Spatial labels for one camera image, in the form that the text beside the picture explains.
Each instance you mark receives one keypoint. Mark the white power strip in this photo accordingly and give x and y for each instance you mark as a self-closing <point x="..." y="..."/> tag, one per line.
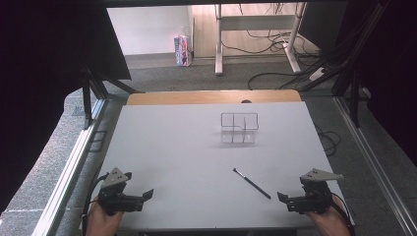
<point x="317" y="74"/>

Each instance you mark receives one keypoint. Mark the black curtain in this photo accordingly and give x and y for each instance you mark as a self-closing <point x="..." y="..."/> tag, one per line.
<point x="32" y="65"/>
<point x="400" y="65"/>

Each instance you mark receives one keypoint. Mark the black metal stand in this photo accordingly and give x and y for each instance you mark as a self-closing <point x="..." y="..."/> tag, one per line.
<point x="87" y="101"/>
<point x="354" y="98"/>

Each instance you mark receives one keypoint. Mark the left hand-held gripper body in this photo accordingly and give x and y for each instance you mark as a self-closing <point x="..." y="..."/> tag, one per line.
<point x="111" y="196"/>

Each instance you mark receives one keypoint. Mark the person's right hand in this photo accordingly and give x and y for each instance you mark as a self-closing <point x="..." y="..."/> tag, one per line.
<point x="332" y="223"/>

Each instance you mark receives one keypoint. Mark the thin black pen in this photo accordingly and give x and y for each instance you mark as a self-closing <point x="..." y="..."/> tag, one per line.
<point x="252" y="184"/>

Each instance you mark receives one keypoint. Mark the colourful printed carton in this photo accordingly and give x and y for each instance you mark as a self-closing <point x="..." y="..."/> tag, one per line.
<point x="182" y="49"/>

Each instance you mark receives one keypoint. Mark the aluminium rail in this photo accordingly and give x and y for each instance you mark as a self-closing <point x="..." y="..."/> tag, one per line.
<point x="65" y="177"/>
<point x="370" y="157"/>

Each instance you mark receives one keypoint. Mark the person's left hand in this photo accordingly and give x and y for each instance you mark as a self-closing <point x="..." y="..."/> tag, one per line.
<point x="101" y="224"/>

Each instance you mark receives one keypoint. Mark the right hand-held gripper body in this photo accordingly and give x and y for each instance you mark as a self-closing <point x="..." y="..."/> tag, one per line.
<point x="314" y="198"/>

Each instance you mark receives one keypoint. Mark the white desk frame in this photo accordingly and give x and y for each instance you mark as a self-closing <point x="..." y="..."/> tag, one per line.
<point x="255" y="23"/>

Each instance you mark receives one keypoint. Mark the dark panel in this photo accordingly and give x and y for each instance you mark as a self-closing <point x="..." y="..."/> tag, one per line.
<point x="323" y="23"/>

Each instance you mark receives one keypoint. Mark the clear acrylic organizer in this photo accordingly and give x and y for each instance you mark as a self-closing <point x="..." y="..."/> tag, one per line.
<point x="237" y="137"/>

